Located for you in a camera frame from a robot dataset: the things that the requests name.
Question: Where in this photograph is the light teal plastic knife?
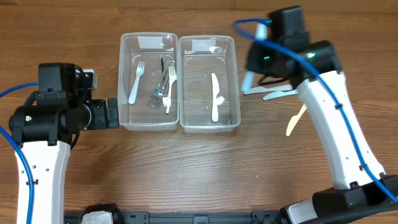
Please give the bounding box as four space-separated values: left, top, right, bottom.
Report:
241 23 268 93

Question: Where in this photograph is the pale blue plastic knife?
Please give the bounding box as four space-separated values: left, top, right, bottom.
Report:
244 85 293 95

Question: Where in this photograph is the metal fork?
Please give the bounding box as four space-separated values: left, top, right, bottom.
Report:
148 60 175 107
159 70 170 100

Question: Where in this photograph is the white plastic fork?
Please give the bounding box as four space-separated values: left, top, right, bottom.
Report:
162 65 177 114
128 61 145 105

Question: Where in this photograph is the white plastic knife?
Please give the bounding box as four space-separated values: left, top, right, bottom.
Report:
211 73 220 122

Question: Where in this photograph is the yellow plastic knife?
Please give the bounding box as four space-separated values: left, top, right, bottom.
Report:
285 104 307 136

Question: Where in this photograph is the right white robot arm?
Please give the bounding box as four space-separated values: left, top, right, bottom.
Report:
247 6 397 223

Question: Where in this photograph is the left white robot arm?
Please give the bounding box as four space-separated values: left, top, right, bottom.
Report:
1 63 119 223

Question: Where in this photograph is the left clear plastic container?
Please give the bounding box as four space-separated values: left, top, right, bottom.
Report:
118 32 179 131

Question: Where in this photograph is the clear plastic container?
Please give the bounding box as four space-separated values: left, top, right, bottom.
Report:
177 35 241 133
118 32 179 131

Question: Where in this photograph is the right clear plastic container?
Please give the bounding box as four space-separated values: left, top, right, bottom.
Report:
177 35 241 133

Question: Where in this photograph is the black handled utensil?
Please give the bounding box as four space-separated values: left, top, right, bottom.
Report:
159 54 165 74

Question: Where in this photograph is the left blue cable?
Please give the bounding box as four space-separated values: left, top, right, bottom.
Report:
0 81 40 224

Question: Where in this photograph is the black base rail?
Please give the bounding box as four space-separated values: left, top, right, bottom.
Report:
64 210 278 224

